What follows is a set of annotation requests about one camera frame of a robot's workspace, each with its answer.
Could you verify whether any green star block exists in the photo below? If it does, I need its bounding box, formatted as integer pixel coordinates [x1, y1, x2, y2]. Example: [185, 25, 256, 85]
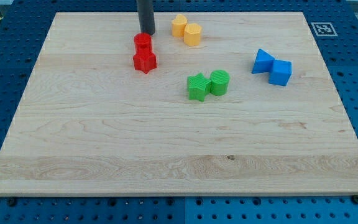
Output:
[187, 73, 211, 102]

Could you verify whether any red star block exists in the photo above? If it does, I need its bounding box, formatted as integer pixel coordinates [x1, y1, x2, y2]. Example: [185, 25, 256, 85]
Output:
[132, 51, 157, 74]

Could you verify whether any light wooden board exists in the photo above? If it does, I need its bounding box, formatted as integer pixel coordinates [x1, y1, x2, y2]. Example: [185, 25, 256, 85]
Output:
[0, 12, 358, 197]

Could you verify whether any green cylinder block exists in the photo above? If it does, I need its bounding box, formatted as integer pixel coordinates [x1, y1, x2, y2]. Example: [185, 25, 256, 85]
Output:
[209, 70, 230, 96]

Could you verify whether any red cylinder block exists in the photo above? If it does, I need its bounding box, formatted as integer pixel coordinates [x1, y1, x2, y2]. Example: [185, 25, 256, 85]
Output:
[134, 33, 152, 54]

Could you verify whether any yellow hexagon block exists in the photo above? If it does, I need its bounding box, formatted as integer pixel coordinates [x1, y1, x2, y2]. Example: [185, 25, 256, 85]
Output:
[183, 23, 203, 47]

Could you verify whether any yellow heart block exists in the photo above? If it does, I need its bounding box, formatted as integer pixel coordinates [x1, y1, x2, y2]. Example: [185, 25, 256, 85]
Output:
[171, 14, 188, 37]

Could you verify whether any blue triangle block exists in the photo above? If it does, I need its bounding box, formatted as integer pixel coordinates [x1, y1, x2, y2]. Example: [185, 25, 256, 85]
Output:
[252, 49, 275, 74]

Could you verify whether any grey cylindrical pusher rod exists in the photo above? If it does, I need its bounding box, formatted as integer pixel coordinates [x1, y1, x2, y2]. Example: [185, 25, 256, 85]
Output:
[136, 0, 155, 35]

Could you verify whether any blue cube block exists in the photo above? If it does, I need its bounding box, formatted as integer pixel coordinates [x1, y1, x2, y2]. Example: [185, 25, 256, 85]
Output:
[268, 60, 292, 86]

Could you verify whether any white fiducial marker tag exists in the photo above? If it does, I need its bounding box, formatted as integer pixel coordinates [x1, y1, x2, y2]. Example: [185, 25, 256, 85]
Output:
[311, 22, 337, 37]

